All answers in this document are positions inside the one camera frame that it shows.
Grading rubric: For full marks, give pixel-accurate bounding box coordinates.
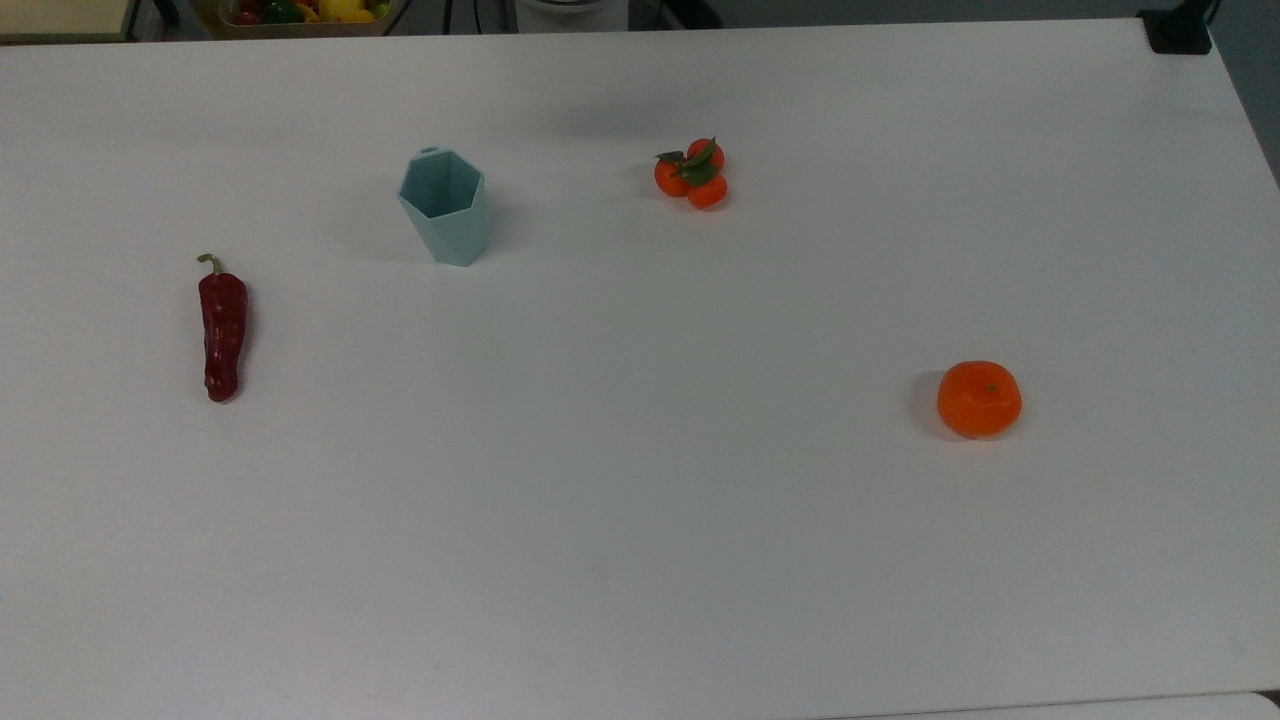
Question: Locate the large orange mandarin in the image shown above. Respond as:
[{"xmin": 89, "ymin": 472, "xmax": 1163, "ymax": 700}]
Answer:
[{"xmin": 936, "ymin": 360, "xmax": 1023, "ymax": 440}]

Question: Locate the black table clamp mount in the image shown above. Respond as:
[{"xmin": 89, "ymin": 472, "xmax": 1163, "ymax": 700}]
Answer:
[{"xmin": 1139, "ymin": 0, "xmax": 1219, "ymax": 56}]

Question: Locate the basket of toy produce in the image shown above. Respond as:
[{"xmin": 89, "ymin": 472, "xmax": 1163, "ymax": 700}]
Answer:
[{"xmin": 214, "ymin": 0, "xmax": 403, "ymax": 40}]

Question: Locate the teal hexagonal mug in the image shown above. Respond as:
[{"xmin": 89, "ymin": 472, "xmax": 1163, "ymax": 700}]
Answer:
[{"xmin": 396, "ymin": 146, "xmax": 492, "ymax": 269}]

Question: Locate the small tangerine cluster with leaves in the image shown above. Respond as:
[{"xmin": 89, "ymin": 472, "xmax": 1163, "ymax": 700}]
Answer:
[{"xmin": 654, "ymin": 137, "xmax": 729, "ymax": 211}]

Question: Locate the red chili pepper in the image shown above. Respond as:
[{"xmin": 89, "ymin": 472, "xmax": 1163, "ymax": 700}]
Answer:
[{"xmin": 196, "ymin": 253, "xmax": 249, "ymax": 404}]

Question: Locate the wooden board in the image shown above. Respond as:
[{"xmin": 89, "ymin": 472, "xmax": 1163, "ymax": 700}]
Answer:
[{"xmin": 0, "ymin": 0, "xmax": 138, "ymax": 44}]

